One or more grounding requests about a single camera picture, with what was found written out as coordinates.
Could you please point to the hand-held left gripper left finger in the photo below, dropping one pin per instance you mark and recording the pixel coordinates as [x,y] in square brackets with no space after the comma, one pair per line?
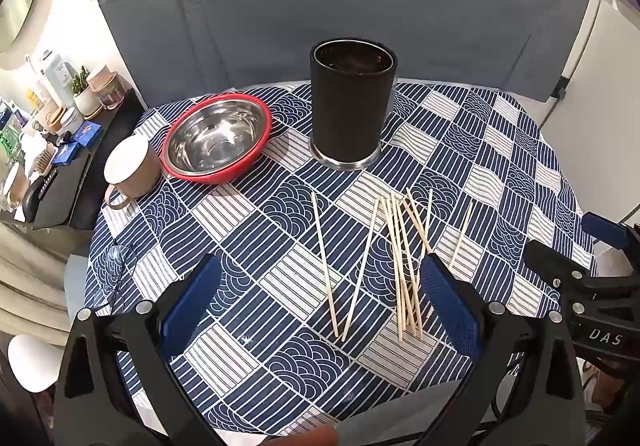
[192,306]

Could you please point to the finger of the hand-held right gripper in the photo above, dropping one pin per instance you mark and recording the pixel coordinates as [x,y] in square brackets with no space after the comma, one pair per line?
[555,261]
[605,228]

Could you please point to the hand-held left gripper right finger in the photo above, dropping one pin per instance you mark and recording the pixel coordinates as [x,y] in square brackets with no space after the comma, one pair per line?
[450,311]

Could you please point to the bunch of wooden chopsticks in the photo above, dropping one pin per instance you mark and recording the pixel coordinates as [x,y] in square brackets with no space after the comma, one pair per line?
[398,246]

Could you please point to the black cylindrical utensil holder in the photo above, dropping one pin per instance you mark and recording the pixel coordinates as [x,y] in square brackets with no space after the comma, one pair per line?
[345,116]

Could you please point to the person's right hand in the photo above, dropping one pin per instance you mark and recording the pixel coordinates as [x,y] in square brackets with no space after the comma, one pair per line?
[607,386]

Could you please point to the clear eyeglasses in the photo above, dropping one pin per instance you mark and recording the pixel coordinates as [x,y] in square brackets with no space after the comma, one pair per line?
[120,256]

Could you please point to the blue white patterned tablecloth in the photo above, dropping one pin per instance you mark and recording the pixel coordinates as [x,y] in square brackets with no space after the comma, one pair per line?
[300,366]

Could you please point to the beige ceramic mug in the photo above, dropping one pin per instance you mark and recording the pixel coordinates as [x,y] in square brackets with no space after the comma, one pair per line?
[135,171]

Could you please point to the white cabinet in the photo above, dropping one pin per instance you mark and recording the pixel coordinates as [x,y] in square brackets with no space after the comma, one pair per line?
[610,76]

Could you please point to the red steel-lined bowl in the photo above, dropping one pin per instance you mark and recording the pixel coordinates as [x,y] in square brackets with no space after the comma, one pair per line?
[215,141]

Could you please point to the black side table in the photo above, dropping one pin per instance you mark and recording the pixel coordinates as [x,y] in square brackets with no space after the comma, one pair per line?
[65,196]

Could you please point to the white stool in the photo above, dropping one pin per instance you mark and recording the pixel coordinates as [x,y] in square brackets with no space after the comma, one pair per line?
[32,363]

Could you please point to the blue box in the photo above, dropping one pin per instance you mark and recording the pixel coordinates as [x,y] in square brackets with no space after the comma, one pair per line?
[89,132]
[67,152]

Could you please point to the glass jar with wooden lid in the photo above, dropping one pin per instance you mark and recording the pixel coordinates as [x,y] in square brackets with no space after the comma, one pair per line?
[110,91]

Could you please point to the small potted plant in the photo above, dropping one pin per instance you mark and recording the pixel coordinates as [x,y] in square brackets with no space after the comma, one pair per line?
[85,99]

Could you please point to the white pump bottle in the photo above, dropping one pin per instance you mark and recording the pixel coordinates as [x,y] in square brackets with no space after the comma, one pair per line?
[55,76]

